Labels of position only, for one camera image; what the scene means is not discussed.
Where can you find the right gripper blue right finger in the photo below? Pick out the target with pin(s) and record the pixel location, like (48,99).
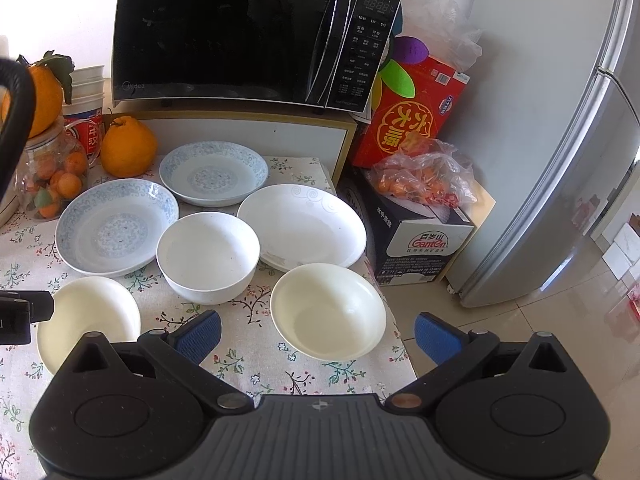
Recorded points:
(457,355)

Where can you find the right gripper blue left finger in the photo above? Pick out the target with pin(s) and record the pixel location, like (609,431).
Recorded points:
(177,356)

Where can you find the cream bowl small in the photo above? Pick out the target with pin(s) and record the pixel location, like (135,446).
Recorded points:
(91,304)

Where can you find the white deep bowl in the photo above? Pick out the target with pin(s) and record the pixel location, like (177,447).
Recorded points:
(208,258)

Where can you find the blue patterned plate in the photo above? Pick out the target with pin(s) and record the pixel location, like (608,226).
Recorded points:
(113,229)
(213,173)

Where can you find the cream bowl large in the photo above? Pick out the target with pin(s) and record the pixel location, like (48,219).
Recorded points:
(327,312)

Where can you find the white swirl plate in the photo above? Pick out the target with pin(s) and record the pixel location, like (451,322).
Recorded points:
(297,224)

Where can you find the black white Ganten carton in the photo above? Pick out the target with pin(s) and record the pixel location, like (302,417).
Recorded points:
(409,243)

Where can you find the glass jar of small oranges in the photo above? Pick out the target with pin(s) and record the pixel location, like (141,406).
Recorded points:
(52,172)

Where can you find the plastic bag of small oranges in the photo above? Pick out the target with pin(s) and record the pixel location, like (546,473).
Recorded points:
(427,172)

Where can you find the large orange citrus on table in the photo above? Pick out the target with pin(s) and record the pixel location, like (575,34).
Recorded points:
(128,149)

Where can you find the red white paper cup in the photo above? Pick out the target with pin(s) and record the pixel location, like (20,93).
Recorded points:
(84,120)

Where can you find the stack of white paper cups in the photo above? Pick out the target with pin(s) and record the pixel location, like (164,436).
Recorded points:
(87,81)

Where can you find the large orange citrus on jar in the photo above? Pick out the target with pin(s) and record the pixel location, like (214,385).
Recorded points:
(53,88)

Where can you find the silver refrigerator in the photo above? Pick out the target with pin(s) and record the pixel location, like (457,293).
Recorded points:
(550,121)

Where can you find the red gift box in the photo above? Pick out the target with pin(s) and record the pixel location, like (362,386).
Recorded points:
(413,95)

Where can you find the clear plastic bag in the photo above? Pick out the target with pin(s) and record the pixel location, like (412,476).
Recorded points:
(443,27)

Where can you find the black microwave oven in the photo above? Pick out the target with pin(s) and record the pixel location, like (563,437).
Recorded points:
(317,53)

